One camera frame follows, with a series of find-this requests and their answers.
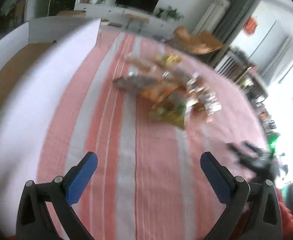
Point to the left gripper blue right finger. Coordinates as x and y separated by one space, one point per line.
252 209

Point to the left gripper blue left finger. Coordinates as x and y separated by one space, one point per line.
33 218

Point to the yellow-edged clear nut bag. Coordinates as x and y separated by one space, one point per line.
206 100

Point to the walnut kernel orange bag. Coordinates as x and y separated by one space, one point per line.
148 87

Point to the yellow crinkled snack bag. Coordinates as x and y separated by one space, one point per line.
168 59

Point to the long biscuit packet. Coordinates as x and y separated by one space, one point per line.
141 63

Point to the orange sausage snack pouch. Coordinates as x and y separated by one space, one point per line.
184 79

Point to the red striped tablecloth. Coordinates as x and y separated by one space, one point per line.
148 184

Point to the dark wooden chair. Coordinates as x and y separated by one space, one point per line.
233 65

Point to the orange lounge chair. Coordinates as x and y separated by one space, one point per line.
203 43

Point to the white cardboard storage box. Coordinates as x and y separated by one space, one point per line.
29 109

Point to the white standing air conditioner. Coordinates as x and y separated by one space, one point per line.
212 16

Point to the grey curtain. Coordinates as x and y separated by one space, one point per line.
231 24

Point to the green potted plant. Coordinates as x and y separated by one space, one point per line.
173 14

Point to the small dark potted plant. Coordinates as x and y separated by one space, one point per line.
159 12

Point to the small wooden bench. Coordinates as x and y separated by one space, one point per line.
135 18

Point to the brown cardboard box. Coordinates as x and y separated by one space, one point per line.
72 13

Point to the white tv cabinet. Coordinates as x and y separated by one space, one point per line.
120 15

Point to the red wall hanging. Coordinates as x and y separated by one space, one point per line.
250 26

